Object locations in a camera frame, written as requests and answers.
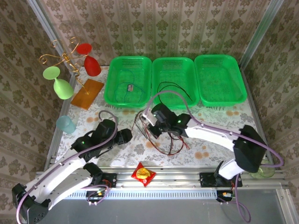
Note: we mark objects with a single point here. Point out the blue plastic cup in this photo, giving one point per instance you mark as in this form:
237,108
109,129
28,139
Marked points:
65,123

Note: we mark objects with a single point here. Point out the small black controller board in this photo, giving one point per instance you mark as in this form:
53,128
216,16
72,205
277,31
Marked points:
225,196
95,196

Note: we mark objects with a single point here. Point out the red snack packet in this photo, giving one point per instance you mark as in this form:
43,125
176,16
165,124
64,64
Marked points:
142,173

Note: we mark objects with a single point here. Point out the orange wooden base board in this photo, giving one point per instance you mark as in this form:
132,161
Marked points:
81,98

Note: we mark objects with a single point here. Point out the clear green glass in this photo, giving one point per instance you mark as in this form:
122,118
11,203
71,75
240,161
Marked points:
266,173

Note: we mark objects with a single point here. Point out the small black component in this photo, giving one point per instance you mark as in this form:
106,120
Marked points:
130,88

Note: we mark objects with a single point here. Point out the green plastic basket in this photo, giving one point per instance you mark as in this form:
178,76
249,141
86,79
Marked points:
219,70
137,65
172,70

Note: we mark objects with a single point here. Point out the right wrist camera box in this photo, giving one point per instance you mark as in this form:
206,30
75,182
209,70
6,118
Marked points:
148,116

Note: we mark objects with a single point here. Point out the grey metal panel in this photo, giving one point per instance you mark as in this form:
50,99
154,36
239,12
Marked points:
151,212

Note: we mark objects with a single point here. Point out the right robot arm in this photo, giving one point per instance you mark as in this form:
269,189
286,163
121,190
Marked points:
210,137

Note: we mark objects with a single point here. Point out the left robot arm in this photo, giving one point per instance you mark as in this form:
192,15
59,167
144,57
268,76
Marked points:
58,173

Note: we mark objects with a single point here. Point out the aluminium frame post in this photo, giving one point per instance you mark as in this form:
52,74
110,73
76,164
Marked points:
48,30
260,32

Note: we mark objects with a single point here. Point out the aluminium table side rail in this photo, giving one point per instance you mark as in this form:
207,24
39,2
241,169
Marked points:
256,112
62,109

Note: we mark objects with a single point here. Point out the red plastic wine glass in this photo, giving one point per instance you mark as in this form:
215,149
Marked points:
92,66

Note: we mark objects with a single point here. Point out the aluminium frame rail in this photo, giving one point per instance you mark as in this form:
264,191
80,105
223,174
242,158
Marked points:
175,179

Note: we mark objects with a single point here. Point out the green plastic wine glass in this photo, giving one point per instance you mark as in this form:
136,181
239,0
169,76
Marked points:
63,88

